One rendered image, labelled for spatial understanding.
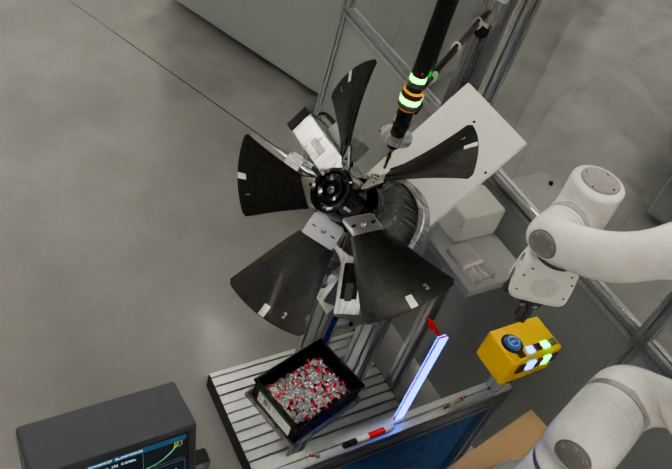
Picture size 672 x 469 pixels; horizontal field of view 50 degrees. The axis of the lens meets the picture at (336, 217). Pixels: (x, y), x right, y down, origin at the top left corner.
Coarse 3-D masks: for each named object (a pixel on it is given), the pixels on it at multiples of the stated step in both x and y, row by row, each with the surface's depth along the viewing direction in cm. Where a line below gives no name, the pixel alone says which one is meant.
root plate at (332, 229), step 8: (312, 216) 178; (320, 216) 178; (320, 224) 179; (328, 224) 179; (336, 224) 179; (304, 232) 178; (312, 232) 179; (320, 232) 179; (328, 232) 179; (336, 232) 180; (320, 240) 179; (328, 240) 180; (336, 240) 180; (328, 248) 180
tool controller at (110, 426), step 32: (64, 416) 117; (96, 416) 118; (128, 416) 118; (160, 416) 119; (192, 416) 120; (32, 448) 111; (64, 448) 112; (96, 448) 112; (128, 448) 114; (160, 448) 117; (192, 448) 121
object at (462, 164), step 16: (464, 128) 175; (448, 144) 172; (464, 144) 168; (416, 160) 173; (432, 160) 167; (448, 160) 165; (464, 160) 162; (400, 176) 168; (416, 176) 165; (432, 176) 162; (448, 176) 160; (464, 176) 158
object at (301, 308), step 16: (288, 240) 178; (304, 240) 178; (272, 256) 178; (288, 256) 178; (304, 256) 178; (320, 256) 179; (240, 272) 180; (256, 272) 179; (272, 272) 178; (288, 272) 178; (304, 272) 179; (320, 272) 180; (240, 288) 180; (256, 288) 179; (272, 288) 178; (288, 288) 178; (304, 288) 179; (256, 304) 179; (272, 304) 179; (288, 304) 179; (304, 304) 179; (272, 320) 179; (288, 320) 178; (304, 320) 179
